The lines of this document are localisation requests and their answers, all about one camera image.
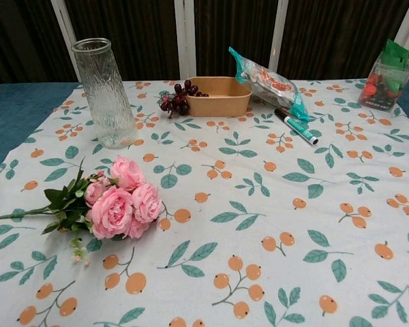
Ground pink artificial peony bouquet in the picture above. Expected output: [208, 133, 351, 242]
[0, 155, 164, 266]

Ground clear textured glass vase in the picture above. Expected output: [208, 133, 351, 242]
[70, 37, 139, 150]

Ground orange berry print tablecloth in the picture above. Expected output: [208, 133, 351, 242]
[0, 78, 409, 327]

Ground brown paper food tray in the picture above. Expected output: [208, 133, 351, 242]
[185, 76, 253, 119]

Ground dark red artificial grapes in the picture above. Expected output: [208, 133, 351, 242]
[158, 78, 209, 119]

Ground green and black marker pen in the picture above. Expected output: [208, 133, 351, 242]
[274, 108, 320, 146]

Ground clear teal-edged snack bag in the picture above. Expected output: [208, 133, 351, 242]
[228, 46, 310, 123]

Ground red cap piece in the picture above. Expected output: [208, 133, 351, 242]
[363, 83, 380, 100]

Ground clear plastic box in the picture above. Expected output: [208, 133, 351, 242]
[357, 50, 409, 113]

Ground green packet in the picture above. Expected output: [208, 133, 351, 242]
[381, 39, 409, 71]

